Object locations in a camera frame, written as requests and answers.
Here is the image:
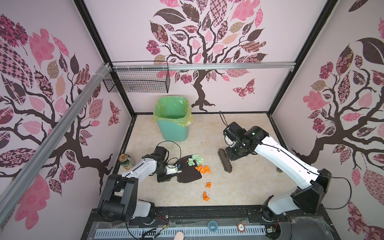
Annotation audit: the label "dark brown dustpan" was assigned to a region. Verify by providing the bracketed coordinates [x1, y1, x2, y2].
[176, 155, 202, 184]

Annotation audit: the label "dark brown hand brush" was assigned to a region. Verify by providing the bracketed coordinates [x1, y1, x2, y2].
[218, 149, 233, 173]

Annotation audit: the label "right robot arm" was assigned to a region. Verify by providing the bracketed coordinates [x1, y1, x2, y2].
[218, 112, 334, 222]

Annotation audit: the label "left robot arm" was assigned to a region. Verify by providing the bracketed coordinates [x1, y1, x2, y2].
[97, 146, 183, 222]

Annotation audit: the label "green drink can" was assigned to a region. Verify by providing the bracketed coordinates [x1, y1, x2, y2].
[118, 154, 135, 171]

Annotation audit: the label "green trash bin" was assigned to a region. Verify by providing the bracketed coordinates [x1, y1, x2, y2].
[155, 95, 190, 142]

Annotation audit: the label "light green bin liner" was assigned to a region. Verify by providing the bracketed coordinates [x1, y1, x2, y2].
[153, 96, 194, 127]

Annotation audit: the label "white vented cable duct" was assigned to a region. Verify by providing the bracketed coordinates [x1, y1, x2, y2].
[93, 226, 267, 240]

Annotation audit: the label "black wire basket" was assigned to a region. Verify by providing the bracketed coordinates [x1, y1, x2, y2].
[103, 60, 171, 94]

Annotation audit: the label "aluminium frame bar back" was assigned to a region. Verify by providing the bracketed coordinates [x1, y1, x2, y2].
[113, 62, 296, 71]

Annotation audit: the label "aluminium frame bar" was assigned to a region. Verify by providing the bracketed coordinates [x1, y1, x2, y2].
[1, 63, 111, 225]
[113, 62, 296, 71]

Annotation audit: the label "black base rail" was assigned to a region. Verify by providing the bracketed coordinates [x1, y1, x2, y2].
[81, 205, 340, 240]

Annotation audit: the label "aluminium frame bar left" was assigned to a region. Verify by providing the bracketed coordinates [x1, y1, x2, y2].
[1, 63, 111, 225]

